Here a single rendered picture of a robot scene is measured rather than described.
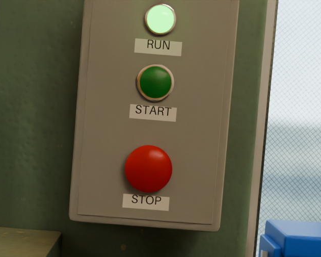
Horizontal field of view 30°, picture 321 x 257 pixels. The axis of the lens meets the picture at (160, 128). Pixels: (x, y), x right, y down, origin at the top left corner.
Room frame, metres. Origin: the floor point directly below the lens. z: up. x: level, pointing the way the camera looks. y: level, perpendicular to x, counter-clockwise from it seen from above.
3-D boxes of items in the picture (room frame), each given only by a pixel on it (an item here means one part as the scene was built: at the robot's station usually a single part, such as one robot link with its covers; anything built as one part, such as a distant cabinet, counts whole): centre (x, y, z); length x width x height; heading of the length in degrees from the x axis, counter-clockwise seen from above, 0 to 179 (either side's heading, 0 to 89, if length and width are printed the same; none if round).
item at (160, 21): (0.38, 0.01, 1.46); 0.02 x 0.01 x 0.02; 91
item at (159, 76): (0.38, 0.01, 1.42); 0.02 x 0.01 x 0.02; 91
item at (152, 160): (0.38, 0.01, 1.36); 0.03 x 0.01 x 0.03; 91
